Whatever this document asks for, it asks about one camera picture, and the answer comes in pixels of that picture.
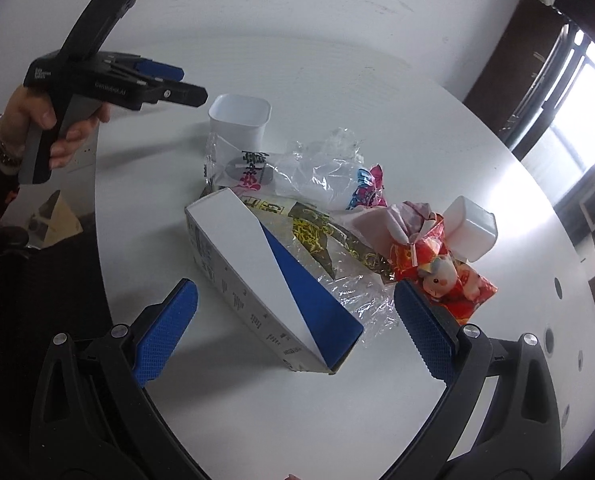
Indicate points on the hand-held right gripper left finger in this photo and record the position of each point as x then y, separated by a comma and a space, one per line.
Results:
167, 331

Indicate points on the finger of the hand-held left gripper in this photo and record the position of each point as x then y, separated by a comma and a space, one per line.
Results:
182, 94
162, 68

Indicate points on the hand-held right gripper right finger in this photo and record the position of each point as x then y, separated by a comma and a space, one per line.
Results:
427, 331

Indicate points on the white plastic cup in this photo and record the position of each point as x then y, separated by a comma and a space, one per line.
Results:
237, 117
472, 230

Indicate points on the red packet with plush figure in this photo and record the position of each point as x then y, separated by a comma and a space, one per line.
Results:
427, 260

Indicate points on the clear bag with printed label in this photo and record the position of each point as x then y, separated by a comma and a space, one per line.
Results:
250, 170

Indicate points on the white and blue carton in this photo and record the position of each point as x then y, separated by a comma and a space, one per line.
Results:
237, 240

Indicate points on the pink plastic bag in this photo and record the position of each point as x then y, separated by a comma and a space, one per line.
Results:
402, 217

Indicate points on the clear wrapper with yellow print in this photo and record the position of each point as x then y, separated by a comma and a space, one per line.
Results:
322, 245

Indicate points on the pink and blue snack wrapper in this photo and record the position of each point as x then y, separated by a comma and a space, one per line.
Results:
367, 185

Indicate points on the person's left hand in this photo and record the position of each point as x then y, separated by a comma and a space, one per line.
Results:
32, 107

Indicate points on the tan cardboard box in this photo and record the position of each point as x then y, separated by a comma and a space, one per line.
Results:
59, 217

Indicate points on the black chair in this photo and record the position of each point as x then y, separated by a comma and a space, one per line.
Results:
2, 242

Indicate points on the bright window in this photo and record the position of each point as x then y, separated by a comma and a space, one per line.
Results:
582, 110

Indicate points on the dark brown door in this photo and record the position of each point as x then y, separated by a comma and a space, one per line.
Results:
507, 65

